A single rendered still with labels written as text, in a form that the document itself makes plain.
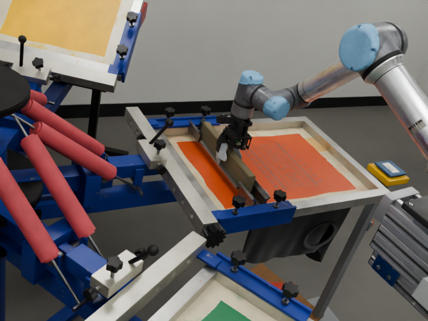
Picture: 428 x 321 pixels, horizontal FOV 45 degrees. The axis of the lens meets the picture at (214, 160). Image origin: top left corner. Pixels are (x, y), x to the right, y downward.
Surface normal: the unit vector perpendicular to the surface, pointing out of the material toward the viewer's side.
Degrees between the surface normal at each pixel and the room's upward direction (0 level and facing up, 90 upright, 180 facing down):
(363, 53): 86
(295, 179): 0
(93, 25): 32
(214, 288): 0
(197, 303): 0
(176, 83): 90
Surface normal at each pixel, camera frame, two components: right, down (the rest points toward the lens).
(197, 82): 0.45, 0.57
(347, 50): -0.79, 0.10
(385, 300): 0.22, -0.82
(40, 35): 0.17, -0.41
